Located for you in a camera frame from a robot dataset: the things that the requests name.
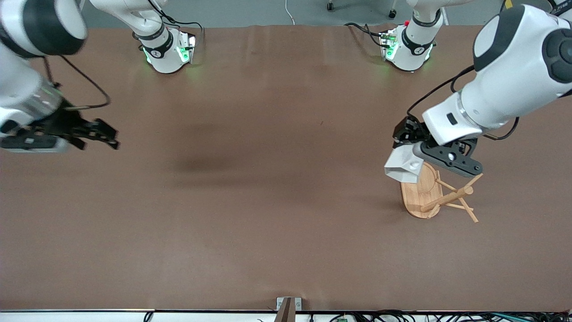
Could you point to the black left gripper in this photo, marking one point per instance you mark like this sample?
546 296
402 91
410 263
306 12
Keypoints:
410 130

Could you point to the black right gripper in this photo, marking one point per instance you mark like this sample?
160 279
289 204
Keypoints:
64 120

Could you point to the white angular cup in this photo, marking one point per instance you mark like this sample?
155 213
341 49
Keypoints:
402 165

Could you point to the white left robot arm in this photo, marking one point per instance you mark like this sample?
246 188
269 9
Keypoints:
514 80

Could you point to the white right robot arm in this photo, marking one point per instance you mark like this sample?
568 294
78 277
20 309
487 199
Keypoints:
18 76

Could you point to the wooden cup rack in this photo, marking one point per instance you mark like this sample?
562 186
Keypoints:
424 199

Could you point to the brown table cover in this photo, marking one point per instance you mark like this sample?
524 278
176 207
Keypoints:
268 201

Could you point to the white table frame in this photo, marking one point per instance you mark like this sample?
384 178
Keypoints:
89 316

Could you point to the grey metal bracket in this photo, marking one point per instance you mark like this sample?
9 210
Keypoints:
298 304

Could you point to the dark camera mount pole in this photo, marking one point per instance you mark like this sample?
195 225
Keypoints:
286 311

